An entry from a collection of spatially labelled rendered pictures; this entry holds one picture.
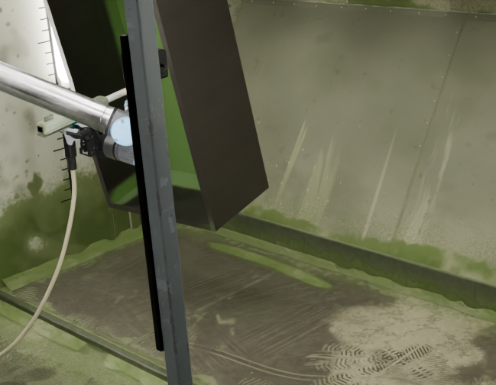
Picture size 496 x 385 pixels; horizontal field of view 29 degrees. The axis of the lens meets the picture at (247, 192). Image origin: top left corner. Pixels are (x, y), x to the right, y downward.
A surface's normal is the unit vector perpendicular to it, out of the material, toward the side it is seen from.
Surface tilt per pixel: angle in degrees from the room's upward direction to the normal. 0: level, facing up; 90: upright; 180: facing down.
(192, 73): 90
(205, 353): 0
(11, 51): 90
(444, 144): 57
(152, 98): 90
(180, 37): 90
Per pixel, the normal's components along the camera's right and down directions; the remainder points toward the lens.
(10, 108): 0.71, 0.18
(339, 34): -0.63, -0.27
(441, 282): -0.70, 0.29
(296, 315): -0.07, -0.94
